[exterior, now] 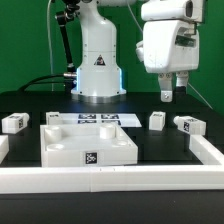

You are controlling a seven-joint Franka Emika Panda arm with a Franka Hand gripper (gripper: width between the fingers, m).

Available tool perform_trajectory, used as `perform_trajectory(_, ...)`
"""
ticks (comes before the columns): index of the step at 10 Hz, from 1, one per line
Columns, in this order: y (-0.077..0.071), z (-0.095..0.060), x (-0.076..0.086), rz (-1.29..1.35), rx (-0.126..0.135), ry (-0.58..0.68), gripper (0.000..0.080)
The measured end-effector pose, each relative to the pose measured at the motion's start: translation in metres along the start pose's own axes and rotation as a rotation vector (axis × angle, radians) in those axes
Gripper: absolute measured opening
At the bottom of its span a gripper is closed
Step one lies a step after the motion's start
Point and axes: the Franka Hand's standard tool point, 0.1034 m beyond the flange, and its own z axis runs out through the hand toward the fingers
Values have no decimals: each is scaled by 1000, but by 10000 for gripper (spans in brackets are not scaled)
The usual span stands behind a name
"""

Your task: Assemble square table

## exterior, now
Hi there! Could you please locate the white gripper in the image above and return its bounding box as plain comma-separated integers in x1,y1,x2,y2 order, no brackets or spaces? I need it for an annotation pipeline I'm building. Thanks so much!
143,20,199,102

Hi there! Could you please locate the white square table top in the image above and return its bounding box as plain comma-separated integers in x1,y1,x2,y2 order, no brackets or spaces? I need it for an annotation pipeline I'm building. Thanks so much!
40,123,138,167

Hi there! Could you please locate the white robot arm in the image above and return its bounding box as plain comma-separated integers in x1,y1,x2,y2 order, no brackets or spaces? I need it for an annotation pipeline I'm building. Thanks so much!
71,0,204,103

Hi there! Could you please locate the white sheet with tags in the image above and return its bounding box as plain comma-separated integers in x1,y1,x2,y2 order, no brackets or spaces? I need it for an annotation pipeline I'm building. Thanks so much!
59,113,141,127

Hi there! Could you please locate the white U-shaped fence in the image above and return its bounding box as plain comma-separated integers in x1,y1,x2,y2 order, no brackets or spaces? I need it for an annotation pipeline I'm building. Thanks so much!
0,135,224,194

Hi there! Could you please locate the black cable bundle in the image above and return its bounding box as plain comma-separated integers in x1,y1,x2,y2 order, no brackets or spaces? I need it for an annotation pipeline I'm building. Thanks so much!
18,73,78,93

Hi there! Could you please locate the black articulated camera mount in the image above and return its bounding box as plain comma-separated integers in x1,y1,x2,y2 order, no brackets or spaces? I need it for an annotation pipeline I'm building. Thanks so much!
54,0,81,73

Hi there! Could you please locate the grey thin cable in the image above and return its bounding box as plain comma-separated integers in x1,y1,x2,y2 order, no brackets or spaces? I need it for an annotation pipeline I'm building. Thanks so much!
45,0,56,93

